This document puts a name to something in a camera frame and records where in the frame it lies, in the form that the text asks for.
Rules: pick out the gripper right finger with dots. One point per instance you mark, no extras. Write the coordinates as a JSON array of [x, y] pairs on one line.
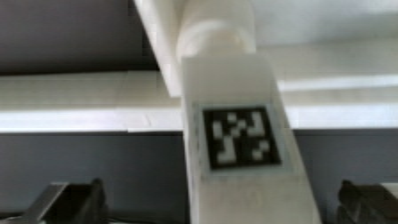
[[368, 203]]

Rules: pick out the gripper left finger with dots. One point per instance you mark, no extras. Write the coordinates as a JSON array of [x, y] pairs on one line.
[[69, 204]]

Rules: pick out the white table leg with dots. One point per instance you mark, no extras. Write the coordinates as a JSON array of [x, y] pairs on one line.
[[247, 179]]

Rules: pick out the white square table top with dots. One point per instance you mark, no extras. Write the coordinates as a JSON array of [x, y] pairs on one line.
[[295, 20]]

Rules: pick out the white front fence bar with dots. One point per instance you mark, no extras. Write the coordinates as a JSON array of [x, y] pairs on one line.
[[336, 79]]

